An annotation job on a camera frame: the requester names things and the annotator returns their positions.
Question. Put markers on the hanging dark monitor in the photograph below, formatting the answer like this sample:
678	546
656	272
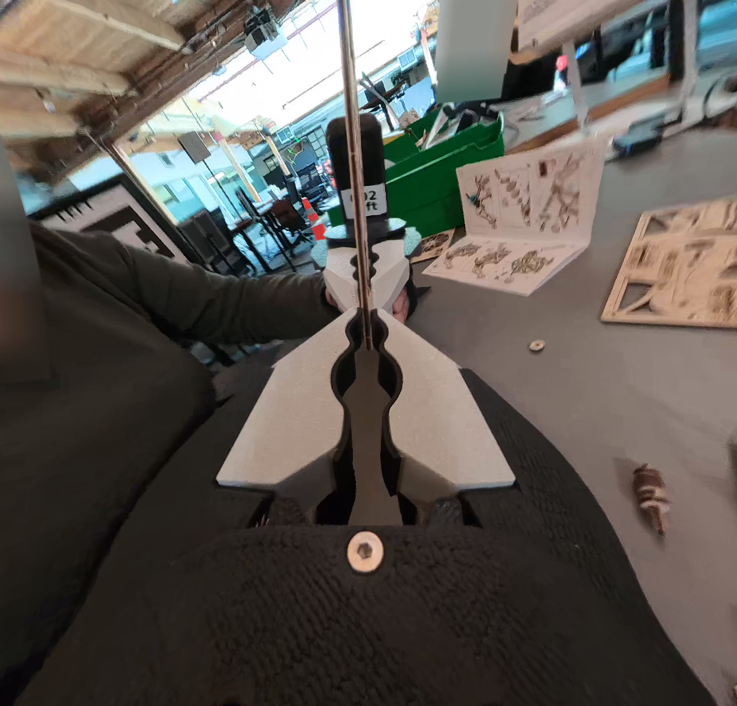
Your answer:
194	146

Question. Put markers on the small wooden parts sheet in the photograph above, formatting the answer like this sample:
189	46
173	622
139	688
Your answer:
351	142

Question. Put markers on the black and white sign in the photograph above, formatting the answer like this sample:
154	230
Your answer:
115	222

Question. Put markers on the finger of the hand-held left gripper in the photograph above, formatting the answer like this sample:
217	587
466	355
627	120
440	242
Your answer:
341	277
388	274

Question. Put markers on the green plastic bin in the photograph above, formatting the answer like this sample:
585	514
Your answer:
437	194

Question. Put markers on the person's left arm, dark sleeve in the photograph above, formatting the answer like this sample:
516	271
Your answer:
86	458

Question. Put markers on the blue device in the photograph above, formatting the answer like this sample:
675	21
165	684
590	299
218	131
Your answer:
639	136

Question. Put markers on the printed instruction sheet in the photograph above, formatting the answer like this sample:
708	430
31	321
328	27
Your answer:
599	4

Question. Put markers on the orange traffic cone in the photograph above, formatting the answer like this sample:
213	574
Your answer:
315	228

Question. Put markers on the person's left hand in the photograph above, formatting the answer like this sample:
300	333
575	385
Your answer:
400	309

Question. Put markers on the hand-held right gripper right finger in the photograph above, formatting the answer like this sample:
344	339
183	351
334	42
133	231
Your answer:
449	430

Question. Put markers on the ribbed wooden model part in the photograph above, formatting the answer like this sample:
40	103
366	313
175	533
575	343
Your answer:
650	496

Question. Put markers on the folded instruction booklet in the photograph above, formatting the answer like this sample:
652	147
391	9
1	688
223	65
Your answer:
518	222

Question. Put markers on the ceiling mounted unit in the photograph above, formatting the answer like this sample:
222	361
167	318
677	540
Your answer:
265	32

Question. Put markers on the large wooden parts sheet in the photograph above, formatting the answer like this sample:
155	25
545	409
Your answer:
679	268

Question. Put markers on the instruction sheet on cork board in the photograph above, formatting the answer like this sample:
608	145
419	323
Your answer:
633	32

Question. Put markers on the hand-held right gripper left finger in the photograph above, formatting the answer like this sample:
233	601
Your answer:
282	430

